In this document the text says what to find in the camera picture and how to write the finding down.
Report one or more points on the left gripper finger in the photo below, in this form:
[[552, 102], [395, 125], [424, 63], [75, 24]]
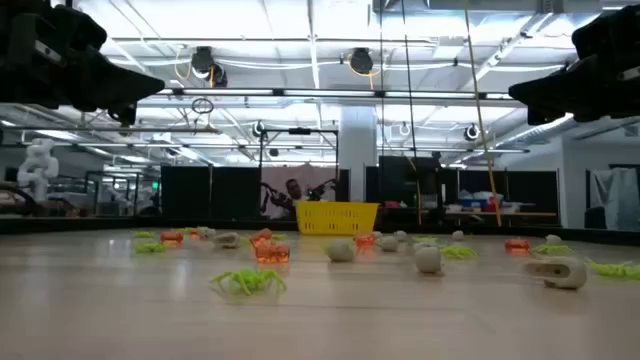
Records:
[[124, 116], [115, 82]]

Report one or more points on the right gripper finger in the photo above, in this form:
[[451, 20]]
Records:
[[575, 92], [540, 116]]

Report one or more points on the orange translucent pumpkin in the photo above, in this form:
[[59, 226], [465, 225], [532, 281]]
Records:
[[194, 232], [364, 241], [517, 246], [171, 237], [272, 252], [261, 236]]

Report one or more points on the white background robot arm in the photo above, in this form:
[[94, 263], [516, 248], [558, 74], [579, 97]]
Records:
[[37, 167]]

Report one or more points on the black room partition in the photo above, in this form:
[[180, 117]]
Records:
[[210, 192], [525, 187]]

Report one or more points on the wooden background work table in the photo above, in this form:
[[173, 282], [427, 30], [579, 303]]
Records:
[[500, 214]]

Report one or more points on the blue storage bin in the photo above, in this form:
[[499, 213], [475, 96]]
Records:
[[472, 202]]

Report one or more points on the grey cover sheet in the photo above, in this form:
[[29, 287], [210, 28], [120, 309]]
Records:
[[620, 197]]

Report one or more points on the black equipment cabinet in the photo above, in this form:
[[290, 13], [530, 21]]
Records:
[[407, 182]]

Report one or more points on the person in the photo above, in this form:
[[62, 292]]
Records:
[[292, 192]]

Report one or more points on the overhead light bar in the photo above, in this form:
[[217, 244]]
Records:
[[325, 92]]

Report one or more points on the yellow plastic basket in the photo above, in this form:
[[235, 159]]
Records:
[[335, 217]]

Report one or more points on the black background rig frame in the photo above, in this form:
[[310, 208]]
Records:
[[300, 131]]

